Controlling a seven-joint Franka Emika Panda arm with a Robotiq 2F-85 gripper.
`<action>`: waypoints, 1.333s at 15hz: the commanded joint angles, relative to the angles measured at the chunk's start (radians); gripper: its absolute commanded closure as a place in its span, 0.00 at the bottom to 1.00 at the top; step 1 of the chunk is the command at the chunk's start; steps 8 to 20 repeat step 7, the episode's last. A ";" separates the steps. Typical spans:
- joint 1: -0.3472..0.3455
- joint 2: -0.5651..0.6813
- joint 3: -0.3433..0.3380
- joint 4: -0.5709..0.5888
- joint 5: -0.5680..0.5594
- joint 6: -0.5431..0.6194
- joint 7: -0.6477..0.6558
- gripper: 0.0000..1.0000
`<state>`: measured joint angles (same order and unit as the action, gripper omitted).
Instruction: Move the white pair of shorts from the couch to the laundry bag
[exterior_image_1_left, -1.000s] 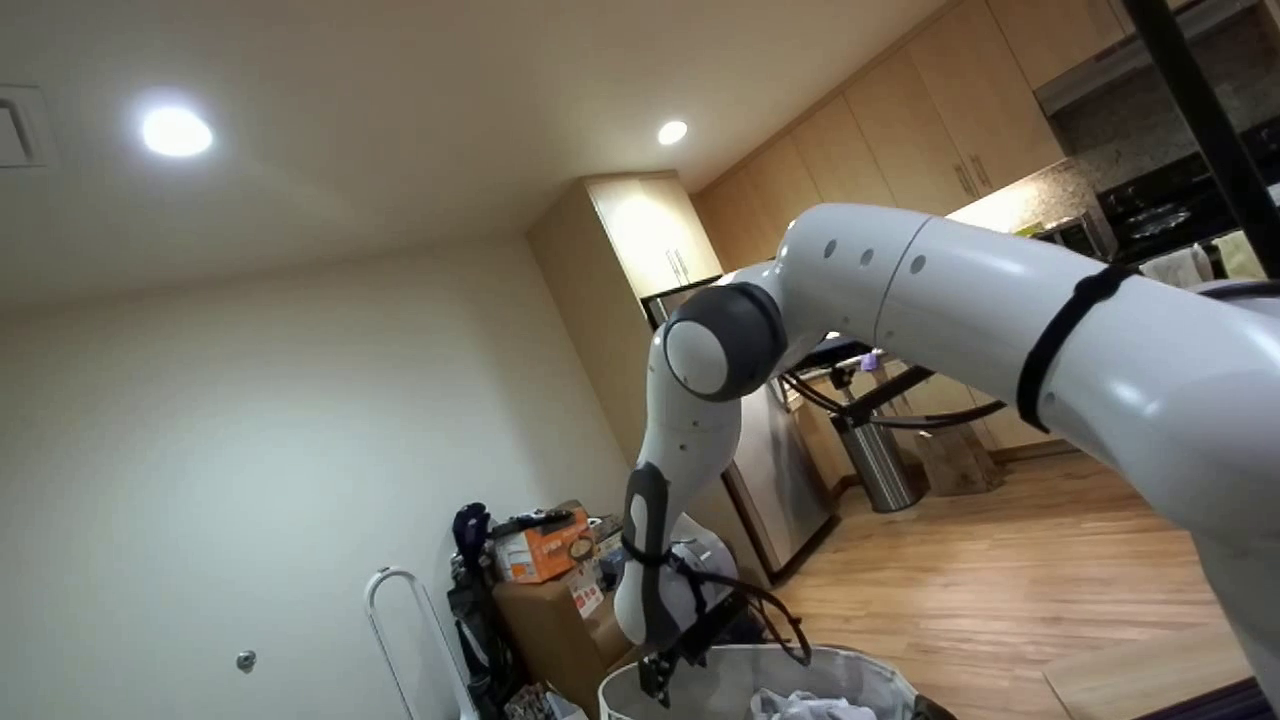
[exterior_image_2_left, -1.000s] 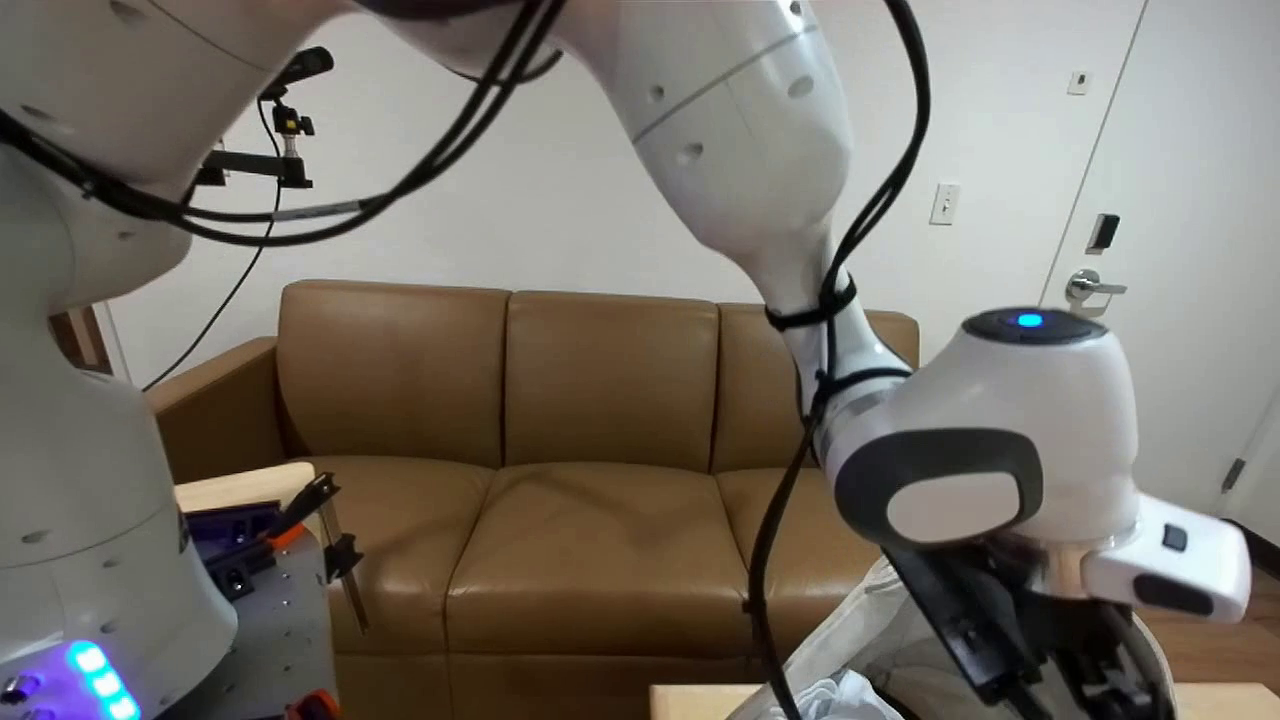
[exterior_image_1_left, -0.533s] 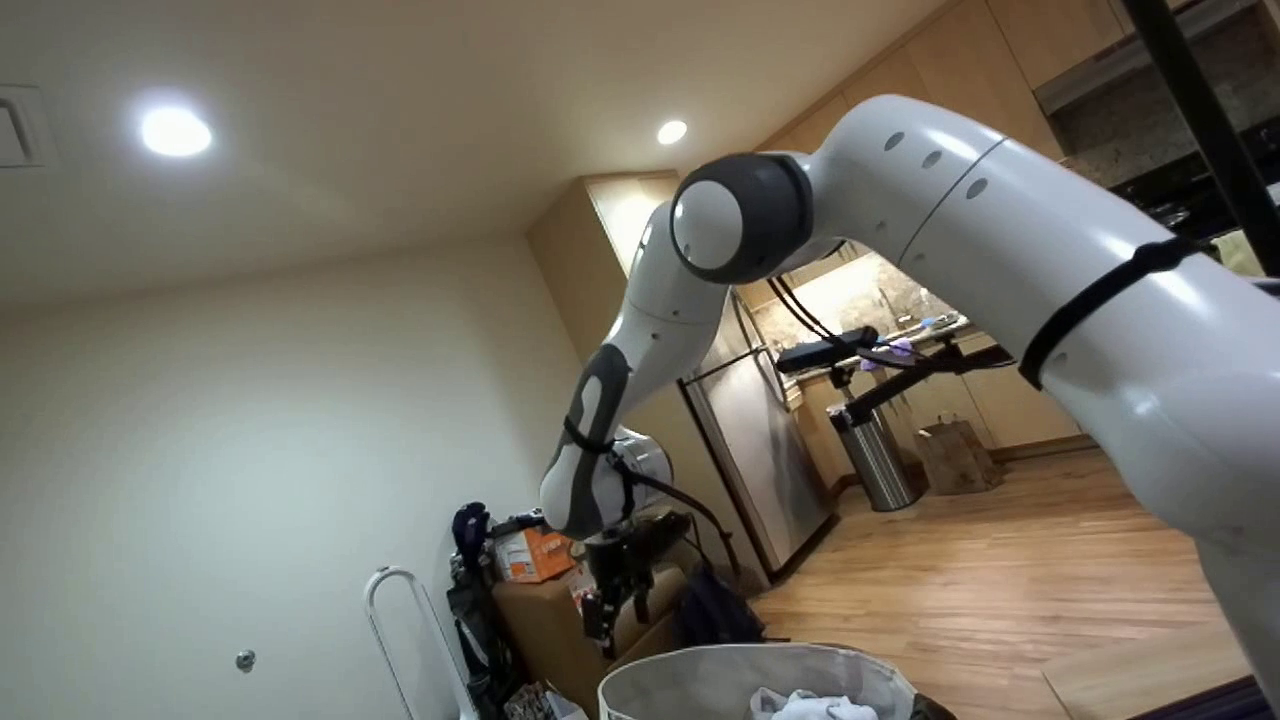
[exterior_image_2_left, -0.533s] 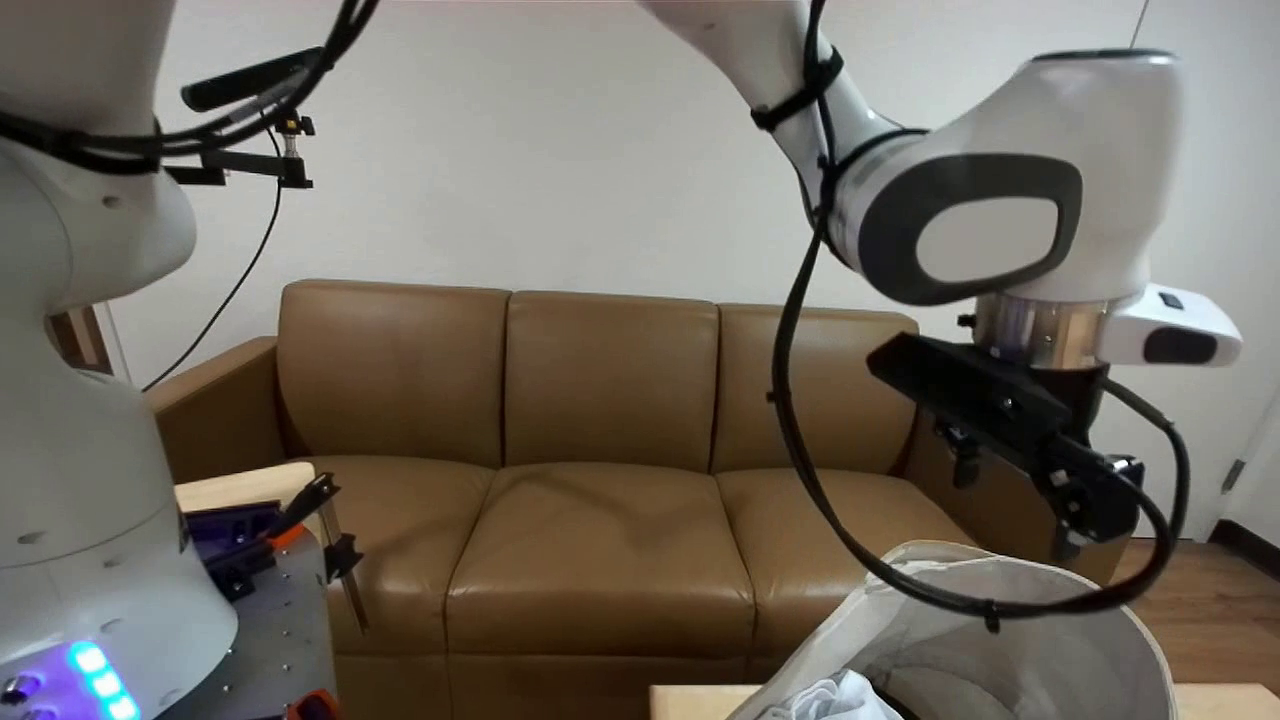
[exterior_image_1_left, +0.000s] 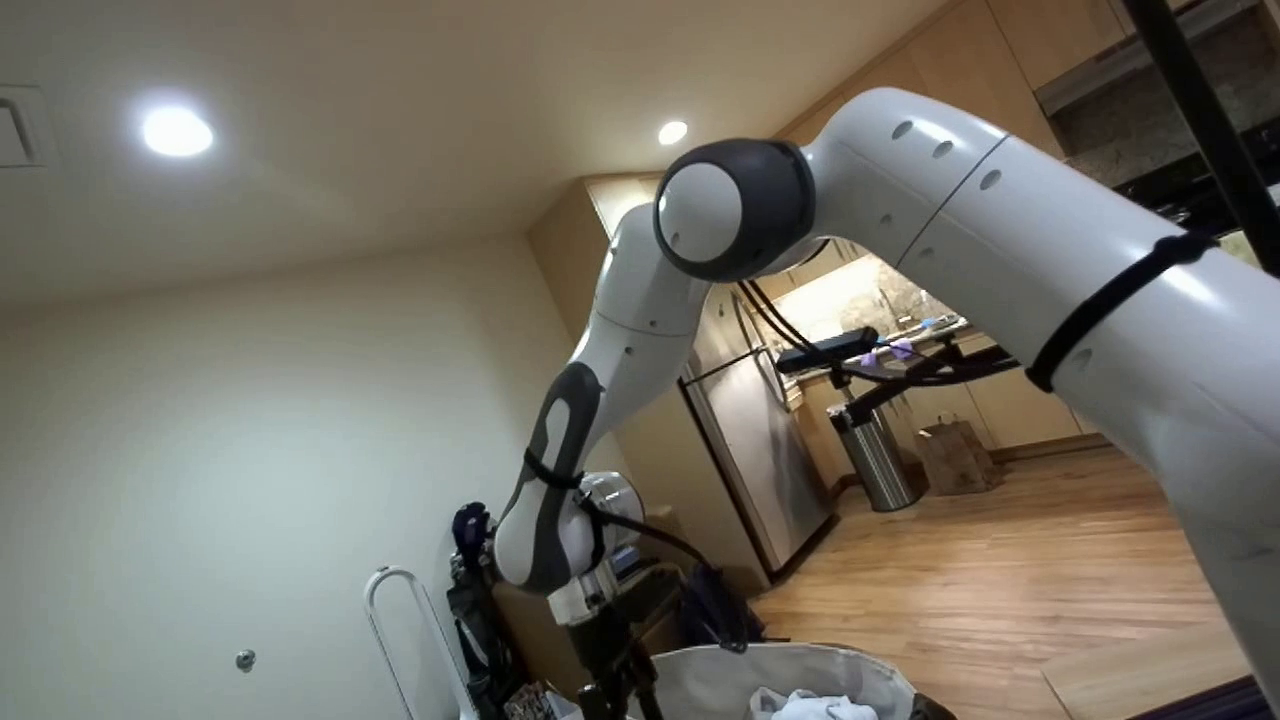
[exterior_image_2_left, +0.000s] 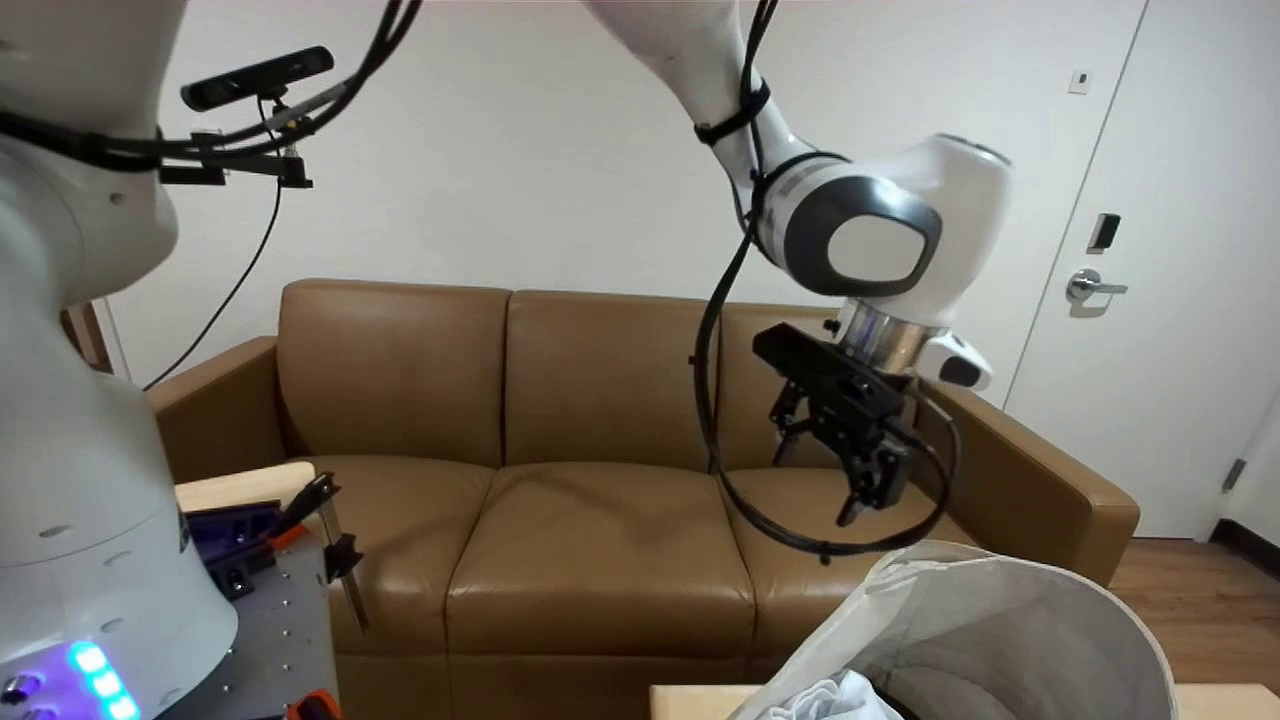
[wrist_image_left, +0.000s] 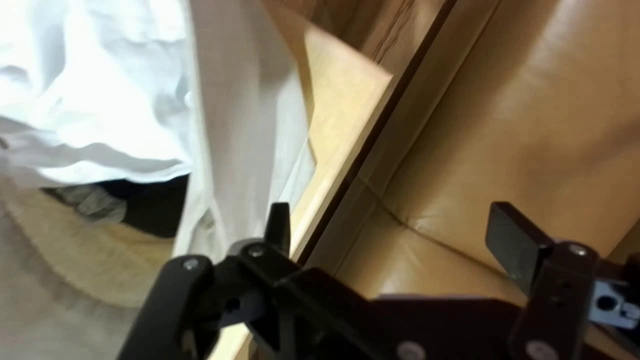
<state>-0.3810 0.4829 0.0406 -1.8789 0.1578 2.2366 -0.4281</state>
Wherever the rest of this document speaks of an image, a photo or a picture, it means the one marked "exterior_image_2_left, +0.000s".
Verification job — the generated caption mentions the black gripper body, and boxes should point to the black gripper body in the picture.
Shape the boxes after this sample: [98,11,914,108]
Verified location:
[797,375,935,471]

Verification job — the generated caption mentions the white pair of shorts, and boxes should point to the white pair of shorts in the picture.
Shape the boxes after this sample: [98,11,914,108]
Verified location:
[778,673,885,720]

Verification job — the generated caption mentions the brown leather couch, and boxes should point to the brown leather couch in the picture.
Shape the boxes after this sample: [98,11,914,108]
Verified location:
[140,277,1146,720]

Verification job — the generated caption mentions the white door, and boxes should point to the white door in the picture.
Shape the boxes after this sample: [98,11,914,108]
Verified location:
[1004,0,1280,543]

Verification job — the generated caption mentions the black door keypad lock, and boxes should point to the black door keypad lock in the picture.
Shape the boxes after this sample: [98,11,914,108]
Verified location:
[1085,207,1126,256]

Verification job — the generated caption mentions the light wooden side table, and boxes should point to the light wooden side table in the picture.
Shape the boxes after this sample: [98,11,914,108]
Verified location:
[649,682,1280,720]

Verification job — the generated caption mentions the black clamp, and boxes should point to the black clamp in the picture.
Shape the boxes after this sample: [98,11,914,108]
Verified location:
[265,471,374,634]

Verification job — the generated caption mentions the small orange tool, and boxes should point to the small orange tool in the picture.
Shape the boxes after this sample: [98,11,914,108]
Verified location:
[257,520,317,552]

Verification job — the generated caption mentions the grey perforated mounting board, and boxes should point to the grey perforated mounting board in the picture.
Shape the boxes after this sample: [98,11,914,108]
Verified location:
[158,532,345,720]

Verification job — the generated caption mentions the light wooden board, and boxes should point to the light wooden board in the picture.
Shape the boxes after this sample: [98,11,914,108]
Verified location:
[172,456,326,518]

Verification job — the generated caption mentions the purple plastic part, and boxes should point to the purple plastic part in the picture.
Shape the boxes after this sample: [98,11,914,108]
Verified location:
[181,506,291,568]

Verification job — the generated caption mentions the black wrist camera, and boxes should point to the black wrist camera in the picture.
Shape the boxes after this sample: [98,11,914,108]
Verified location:
[751,321,923,406]

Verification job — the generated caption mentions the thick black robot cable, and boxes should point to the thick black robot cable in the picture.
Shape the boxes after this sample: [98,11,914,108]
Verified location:
[694,0,961,565]

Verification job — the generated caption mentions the silver door lever handle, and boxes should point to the silver door lever handle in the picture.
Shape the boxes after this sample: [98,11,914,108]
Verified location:
[1062,264,1132,321]

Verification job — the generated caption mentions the thin black camera cable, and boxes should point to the thin black camera cable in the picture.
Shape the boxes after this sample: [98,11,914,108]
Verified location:
[138,173,291,398]

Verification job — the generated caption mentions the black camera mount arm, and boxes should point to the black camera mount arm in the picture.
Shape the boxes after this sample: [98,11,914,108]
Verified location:
[158,98,317,193]

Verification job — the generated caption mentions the black stereo camera bar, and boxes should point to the black stereo camera bar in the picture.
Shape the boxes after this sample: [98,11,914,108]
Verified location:
[175,44,338,118]

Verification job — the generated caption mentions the dark brown wooden frame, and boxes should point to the dark brown wooden frame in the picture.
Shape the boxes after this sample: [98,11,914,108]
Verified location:
[47,302,115,375]

